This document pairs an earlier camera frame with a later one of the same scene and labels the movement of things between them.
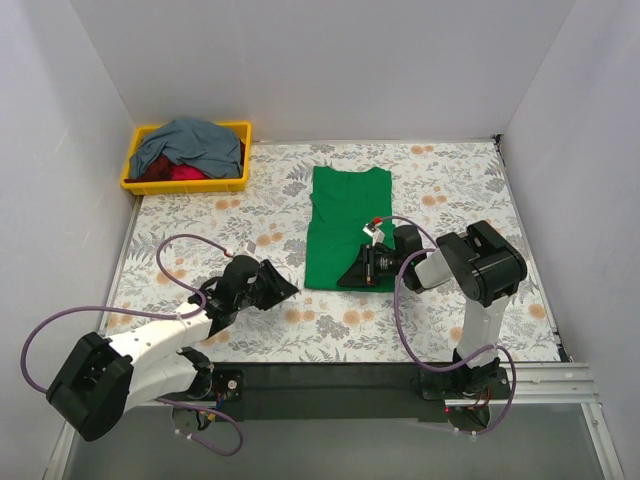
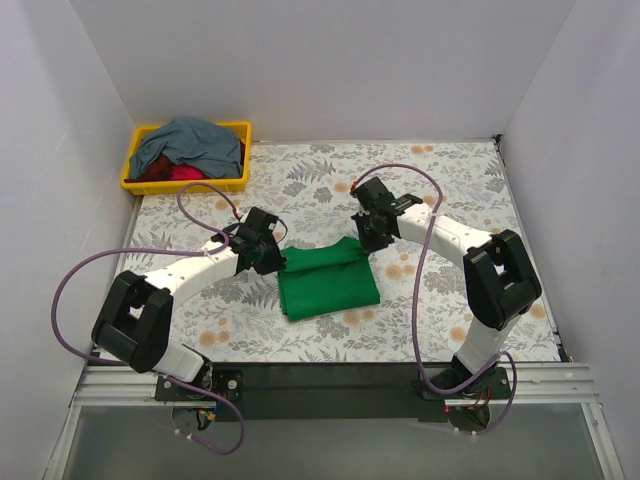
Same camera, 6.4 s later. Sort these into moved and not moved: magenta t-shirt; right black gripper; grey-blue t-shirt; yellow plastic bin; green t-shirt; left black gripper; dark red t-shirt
Moved: right black gripper; green t-shirt; left black gripper
Not moved: yellow plastic bin; dark red t-shirt; magenta t-shirt; grey-blue t-shirt
